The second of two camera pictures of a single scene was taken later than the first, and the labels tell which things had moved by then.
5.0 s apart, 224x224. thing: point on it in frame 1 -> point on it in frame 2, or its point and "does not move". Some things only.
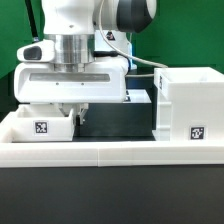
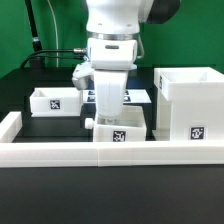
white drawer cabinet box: [190, 104] does not move
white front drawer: [43, 123] -> [131, 126]
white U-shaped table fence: [105, 153] does not move
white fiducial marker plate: [137, 96] does not move
